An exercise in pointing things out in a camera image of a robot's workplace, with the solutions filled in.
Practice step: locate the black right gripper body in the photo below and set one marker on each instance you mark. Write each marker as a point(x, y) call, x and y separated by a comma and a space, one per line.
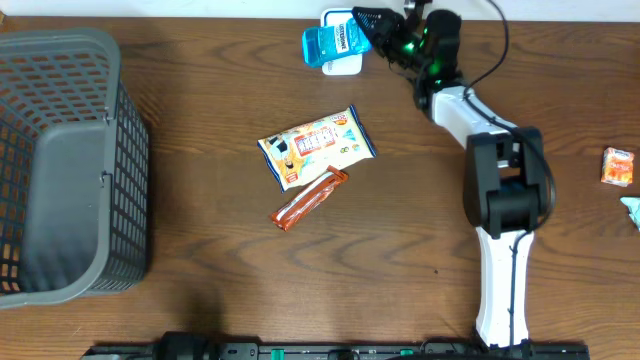
point(403, 48)

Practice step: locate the teal mouthwash bottle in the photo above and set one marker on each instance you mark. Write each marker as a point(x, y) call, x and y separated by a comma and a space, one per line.
point(328, 43)

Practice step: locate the red snack stick packet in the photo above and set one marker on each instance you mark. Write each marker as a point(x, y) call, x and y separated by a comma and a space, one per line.
point(309, 198)

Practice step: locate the orange tissue pack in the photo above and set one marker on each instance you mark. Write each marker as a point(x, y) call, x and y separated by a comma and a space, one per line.
point(617, 167)

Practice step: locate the small teal wipes packet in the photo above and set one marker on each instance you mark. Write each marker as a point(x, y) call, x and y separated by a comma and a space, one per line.
point(633, 206)

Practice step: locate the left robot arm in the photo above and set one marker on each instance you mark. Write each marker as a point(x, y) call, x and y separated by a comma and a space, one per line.
point(184, 346)

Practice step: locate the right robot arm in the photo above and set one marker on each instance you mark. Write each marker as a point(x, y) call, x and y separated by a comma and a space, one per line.
point(508, 186)

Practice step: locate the white barcode scanner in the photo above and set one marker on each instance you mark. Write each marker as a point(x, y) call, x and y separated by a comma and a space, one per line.
point(347, 66)

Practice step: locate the grey plastic mesh basket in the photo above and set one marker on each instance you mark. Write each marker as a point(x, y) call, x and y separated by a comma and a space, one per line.
point(74, 170)

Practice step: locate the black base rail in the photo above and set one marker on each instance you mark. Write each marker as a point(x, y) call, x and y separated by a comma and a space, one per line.
point(429, 350)

